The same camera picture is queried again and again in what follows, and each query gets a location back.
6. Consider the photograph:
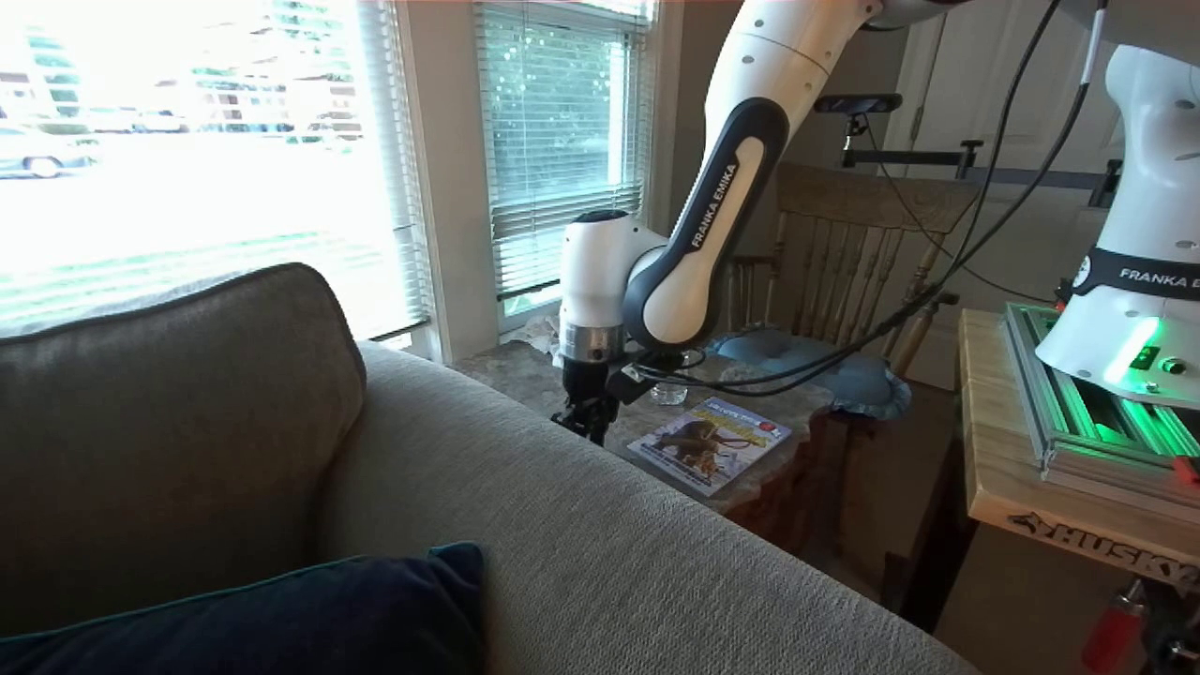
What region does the magazine with animal cover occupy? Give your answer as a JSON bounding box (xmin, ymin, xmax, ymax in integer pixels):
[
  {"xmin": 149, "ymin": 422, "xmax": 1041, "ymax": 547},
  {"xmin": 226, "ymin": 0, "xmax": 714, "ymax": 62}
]
[{"xmin": 625, "ymin": 393, "xmax": 796, "ymax": 502}]

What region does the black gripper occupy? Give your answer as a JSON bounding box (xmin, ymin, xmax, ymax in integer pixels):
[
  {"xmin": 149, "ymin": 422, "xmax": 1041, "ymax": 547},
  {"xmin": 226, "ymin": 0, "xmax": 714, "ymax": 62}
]
[{"xmin": 556, "ymin": 355, "xmax": 629, "ymax": 452}]

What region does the red clamp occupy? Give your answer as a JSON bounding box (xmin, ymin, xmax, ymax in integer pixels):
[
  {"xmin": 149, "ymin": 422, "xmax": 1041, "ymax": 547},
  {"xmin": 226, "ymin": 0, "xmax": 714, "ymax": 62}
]
[{"xmin": 1076, "ymin": 579, "xmax": 1156, "ymax": 675}]

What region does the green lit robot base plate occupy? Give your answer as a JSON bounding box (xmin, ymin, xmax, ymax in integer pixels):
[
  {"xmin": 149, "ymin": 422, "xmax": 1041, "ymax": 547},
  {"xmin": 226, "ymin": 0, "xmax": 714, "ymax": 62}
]
[{"xmin": 1004, "ymin": 300, "xmax": 1200, "ymax": 489}]

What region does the white panel door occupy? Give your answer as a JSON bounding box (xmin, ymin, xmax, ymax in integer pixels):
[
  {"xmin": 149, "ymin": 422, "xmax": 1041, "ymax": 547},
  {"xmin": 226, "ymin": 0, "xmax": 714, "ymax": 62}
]
[{"xmin": 882, "ymin": 0, "xmax": 1185, "ymax": 178}]

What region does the grey sofa back cushion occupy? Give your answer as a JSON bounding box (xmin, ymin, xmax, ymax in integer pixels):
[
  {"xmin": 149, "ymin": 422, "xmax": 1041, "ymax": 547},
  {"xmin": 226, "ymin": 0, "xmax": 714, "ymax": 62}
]
[{"xmin": 0, "ymin": 260, "xmax": 371, "ymax": 642}]

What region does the narrow window with blinds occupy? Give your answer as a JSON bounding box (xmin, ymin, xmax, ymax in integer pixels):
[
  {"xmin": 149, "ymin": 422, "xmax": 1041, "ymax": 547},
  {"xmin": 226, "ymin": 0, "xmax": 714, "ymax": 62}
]
[{"xmin": 471, "ymin": 0, "xmax": 656, "ymax": 319}]

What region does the large window with blinds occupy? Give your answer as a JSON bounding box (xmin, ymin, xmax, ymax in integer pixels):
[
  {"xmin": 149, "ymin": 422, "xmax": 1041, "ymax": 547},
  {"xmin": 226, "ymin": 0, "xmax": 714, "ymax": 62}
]
[{"xmin": 0, "ymin": 0, "xmax": 440, "ymax": 352}]

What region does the navy blue throw pillow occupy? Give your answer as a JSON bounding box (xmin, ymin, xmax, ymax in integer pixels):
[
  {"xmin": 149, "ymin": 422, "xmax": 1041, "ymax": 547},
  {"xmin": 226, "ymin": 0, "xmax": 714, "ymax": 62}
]
[{"xmin": 0, "ymin": 542, "xmax": 492, "ymax": 675}]

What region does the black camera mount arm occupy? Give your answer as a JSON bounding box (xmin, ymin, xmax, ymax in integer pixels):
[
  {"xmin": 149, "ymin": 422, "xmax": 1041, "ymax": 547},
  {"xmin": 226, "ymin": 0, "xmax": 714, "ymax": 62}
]
[{"xmin": 836, "ymin": 114, "xmax": 1125, "ymax": 210}]

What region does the blue chair seat cushion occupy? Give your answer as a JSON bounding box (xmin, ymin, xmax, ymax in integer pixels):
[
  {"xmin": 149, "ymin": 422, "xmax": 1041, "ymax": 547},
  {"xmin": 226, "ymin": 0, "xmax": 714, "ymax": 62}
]
[{"xmin": 697, "ymin": 328, "xmax": 916, "ymax": 425}]

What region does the grey fabric sofa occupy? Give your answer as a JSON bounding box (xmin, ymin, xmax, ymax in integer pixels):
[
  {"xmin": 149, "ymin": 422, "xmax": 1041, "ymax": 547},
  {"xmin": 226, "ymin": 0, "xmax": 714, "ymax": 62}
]
[{"xmin": 309, "ymin": 343, "xmax": 982, "ymax": 675}]

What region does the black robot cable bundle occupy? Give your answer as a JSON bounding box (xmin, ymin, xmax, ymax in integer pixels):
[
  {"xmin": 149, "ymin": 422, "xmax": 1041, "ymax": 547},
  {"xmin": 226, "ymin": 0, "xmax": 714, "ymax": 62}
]
[{"xmin": 677, "ymin": 0, "xmax": 1107, "ymax": 399}]

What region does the stone top side table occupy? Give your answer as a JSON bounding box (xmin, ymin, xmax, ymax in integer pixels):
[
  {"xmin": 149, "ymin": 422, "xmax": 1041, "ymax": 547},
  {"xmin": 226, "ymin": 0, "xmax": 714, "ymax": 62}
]
[{"xmin": 455, "ymin": 335, "xmax": 839, "ymax": 554}]

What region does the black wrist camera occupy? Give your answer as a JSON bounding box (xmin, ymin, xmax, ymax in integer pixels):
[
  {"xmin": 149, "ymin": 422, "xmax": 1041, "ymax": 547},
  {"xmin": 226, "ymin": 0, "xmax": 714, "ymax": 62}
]
[{"xmin": 610, "ymin": 355, "xmax": 685, "ymax": 407}]

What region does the thin black camera cable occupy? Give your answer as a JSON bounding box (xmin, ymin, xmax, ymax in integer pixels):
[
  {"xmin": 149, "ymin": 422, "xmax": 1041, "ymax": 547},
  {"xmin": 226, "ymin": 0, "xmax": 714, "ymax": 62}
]
[{"xmin": 870, "ymin": 130, "xmax": 1066, "ymax": 312}]

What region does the black exterior camera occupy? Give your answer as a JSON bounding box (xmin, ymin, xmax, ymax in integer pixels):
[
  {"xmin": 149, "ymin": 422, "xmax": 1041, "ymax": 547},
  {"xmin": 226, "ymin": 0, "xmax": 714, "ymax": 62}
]
[{"xmin": 815, "ymin": 92, "xmax": 904, "ymax": 120}]

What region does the wooden Husky workbench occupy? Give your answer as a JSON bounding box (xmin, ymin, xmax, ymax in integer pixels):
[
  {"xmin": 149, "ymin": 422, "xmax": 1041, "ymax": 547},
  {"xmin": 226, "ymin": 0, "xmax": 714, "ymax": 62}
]
[{"xmin": 955, "ymin": 307, "xmax": 1200, "ymax": 594}]

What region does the wooden spindle chair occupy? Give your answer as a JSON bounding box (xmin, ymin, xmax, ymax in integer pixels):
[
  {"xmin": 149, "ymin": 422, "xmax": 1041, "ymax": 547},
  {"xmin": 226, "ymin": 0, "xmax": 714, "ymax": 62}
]
[{"xmin": 710, "ymin": 162, "xmax": 986, "ymax": 565}]

